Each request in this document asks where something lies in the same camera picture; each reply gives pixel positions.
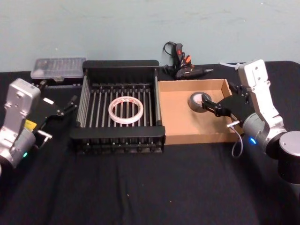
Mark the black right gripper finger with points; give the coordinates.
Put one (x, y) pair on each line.
(214, 108)
(241, 91)

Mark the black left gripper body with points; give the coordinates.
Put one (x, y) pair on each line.
(44, 111)

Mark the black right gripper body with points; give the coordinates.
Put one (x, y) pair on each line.
(235, 106)

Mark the roll of silver tape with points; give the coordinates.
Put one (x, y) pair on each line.
(194, 106)

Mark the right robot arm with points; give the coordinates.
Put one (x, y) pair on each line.
(260, 93)

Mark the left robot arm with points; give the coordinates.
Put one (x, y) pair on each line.
(18, 105)

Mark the clear plastic case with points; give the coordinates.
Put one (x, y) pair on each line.
(58, 68)

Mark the shallow brown cardboard tray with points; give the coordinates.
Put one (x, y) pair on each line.
(182, 126)

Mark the black rack with steel bars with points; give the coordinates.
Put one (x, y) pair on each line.
(117, 134)

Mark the roll of white tape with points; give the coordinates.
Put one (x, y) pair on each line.
(125, 119)

